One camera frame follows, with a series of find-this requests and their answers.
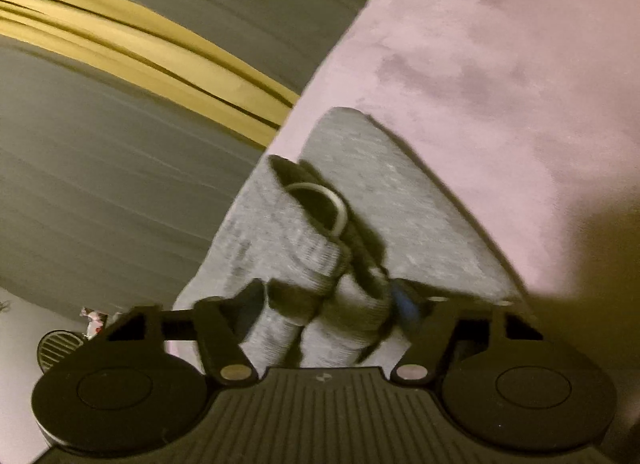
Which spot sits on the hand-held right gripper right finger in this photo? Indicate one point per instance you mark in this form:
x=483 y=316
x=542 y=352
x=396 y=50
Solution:
x=407 y=306

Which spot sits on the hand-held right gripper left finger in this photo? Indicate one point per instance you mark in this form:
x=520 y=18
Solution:
x=220 y=339

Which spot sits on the pink blanket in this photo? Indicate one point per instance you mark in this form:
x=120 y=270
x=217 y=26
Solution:
x=475 y=68

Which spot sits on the yellow curtain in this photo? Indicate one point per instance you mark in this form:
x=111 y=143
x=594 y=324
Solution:
x=150 y=53

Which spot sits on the red and white small object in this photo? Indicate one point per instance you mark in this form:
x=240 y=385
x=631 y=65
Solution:
x=94 y=321

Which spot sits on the grey sweat pants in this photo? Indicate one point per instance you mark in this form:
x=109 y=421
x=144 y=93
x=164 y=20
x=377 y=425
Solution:
x=360 y=178

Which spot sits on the black round grille fan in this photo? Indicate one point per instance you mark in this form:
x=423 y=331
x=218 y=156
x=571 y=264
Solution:
x=57 y=350

